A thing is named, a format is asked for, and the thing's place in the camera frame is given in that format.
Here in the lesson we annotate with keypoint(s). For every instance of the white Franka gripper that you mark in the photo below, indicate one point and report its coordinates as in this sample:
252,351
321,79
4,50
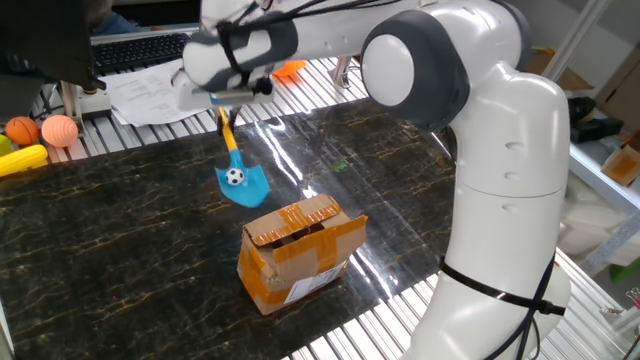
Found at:
192,99

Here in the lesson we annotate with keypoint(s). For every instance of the small toy soccer ball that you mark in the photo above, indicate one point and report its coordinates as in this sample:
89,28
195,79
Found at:
235,176

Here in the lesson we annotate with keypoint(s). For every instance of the blue yellow toy shovel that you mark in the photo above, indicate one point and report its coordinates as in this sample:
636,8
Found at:
247,192

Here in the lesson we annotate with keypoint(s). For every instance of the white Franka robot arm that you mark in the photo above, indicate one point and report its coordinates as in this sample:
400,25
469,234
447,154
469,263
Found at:
500,150

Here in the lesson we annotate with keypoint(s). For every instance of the orange plastic toy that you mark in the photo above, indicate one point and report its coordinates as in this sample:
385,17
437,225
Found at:
289,68

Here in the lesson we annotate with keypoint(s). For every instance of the printed white paper sheets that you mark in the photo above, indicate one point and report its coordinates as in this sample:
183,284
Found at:
145,97

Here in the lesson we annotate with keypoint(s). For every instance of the black computer keyboard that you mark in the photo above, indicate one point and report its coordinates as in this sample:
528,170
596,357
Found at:
142,50

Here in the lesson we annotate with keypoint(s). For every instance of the white stand base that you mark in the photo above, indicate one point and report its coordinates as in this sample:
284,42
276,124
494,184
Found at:
95,105

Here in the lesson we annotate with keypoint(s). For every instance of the person in blue shirt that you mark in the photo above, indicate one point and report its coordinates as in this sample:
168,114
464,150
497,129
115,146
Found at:
117,22

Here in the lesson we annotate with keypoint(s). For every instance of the black marble pattern mat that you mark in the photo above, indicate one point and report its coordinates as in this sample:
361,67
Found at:
125,225

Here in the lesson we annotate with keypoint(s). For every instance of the cardboard box with orange tape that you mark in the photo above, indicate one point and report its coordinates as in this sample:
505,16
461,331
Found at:
300,255

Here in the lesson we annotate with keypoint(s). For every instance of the peach ribbed toy ball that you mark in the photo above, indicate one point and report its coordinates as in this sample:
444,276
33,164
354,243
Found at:
59,131

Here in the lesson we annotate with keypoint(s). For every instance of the black computer monitor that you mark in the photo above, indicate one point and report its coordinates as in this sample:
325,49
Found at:
45,35

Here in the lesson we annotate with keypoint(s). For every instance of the orange toy basketball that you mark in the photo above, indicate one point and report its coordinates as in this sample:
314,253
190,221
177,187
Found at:
21,131

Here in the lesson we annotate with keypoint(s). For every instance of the yellow toy corn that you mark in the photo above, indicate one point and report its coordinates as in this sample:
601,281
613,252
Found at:
22,160

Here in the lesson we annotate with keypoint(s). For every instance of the flat brown cardboard sheet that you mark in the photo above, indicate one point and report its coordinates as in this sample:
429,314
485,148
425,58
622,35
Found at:
570,80

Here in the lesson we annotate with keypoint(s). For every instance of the black device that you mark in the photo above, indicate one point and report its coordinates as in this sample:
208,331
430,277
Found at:
592,122

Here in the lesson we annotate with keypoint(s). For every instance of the white plastic bags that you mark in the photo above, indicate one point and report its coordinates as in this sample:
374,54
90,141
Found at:
590,225

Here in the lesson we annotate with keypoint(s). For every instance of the small taped cardboard box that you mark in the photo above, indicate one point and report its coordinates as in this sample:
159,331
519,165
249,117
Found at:
622,162

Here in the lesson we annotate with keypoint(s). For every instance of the green plastic item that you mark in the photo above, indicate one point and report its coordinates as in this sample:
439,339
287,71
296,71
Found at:
627,272

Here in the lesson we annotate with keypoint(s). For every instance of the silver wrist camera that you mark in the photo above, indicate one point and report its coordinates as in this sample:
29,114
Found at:
232,96

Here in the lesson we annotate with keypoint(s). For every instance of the small aluminium bracket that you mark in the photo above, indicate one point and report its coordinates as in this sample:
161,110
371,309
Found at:
341,72

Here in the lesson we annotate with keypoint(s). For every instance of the tall aluminium post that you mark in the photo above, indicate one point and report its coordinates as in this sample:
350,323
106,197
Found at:
575,40

